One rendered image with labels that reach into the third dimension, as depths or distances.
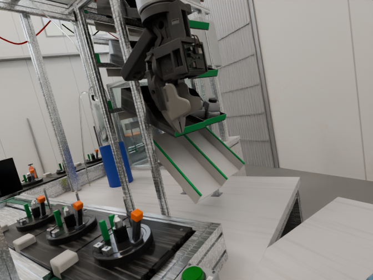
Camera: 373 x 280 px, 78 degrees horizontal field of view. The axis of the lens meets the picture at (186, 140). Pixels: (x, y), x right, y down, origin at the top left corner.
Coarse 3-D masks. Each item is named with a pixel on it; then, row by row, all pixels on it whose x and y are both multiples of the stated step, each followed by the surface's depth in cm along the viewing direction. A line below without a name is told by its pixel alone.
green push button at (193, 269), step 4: (188, 268) 43; (192, 268) 43; (196, 268) 42; (200, 268) 43; (184, 272) 42; (188, 272) 42; (192, 272) 42; (196, 272) 42; (200, 272) 41; (184, 276) 41; (188, 276) 41; (192, 276) 41; (196, 276) 41; (200, 276) 41
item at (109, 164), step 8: (120, 144) 145; (104, 152) 142; (104, 160) 143; (112, 160) 142; (112, 168) 143; (128, 168) 149; (112, 176) 144; (128, 176) 148; (112, 184) 145; (120, 184) 145
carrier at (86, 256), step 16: (128, 208) 60; (112, 224) 58; (128, 224) 66; (144, 224) 60; (160, 224) 62; (176, 224) 60; (96, 240) 61; (112, 240) 56; (128, 240) 54; (144, 240) 52; (160, 240) 55; (176, 240) 53; (64, 256) 53; (80, 256) 55; (96, 256) 50; (112, 256) 49; (128, 256) 49; (144, 256) 50; (160, 256) 49; (64, 272) 50; (80, 272) 49; (96, 272) 48; (112, 272) 47; (128, 272) 46; (144, 272) 45
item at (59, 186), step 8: (88, 168) 174; (96, 168) 179; (104, 168) 184; (80, 176) 168; (88, 176) 173; (96, 176) 179; (48, 184) 150; (56, 184) 155; (64, 184) 159; (80, 184) 168; (24, 192) 140; (32, 192) 143; (40, 192) 146; (48, 192) 150; (56, 192) 155; (64, 192) 158; (0, 200) 150; (8, 200) 136; (16, 200) 132; (0, 208) 133; (8, 208) 129
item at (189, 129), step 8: (128, 88) 80; (144, 88) 85; (128, 96) 76; (144, 96) 86; (128, 104) 77; (144, 104) 71; (152, 104) 88; (128, 112) 78; (136, 112) 75; (152, 112) 80; (160, 112) 81; (152, 120) 70; (160, 120) 74; (192, 120) 76; (200, 120) 73; (160, 128) 68; (168, 128) 65; (184, 128) 66; (192, 128) 68; (200, 128) 72; (176, 136) 64
